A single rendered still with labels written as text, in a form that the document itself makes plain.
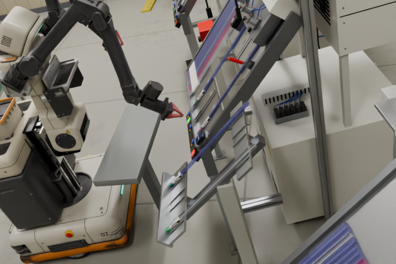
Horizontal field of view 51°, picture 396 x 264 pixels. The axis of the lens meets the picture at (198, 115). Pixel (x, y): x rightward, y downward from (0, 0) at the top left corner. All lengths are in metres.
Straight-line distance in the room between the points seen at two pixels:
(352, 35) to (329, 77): 0.61
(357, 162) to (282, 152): 0.38
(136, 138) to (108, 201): 0.43
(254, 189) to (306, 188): 0.52
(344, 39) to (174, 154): 1.66
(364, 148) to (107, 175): 1.22
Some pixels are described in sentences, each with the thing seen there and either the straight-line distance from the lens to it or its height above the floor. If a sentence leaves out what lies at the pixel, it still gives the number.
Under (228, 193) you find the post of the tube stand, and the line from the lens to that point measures 1.56.
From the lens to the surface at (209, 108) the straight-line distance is 1.92.
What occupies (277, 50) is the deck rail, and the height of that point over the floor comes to 1.10.
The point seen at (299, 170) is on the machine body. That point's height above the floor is 0.44.
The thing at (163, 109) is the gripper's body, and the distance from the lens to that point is 1.85.
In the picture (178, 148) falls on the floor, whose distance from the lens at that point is 3.02.
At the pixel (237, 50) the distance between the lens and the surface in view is 1.89.
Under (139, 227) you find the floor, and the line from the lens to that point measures 2.65.
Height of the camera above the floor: 1.93
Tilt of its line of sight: 36 degrees down
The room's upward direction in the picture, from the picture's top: 18 degrees counter-clockwise
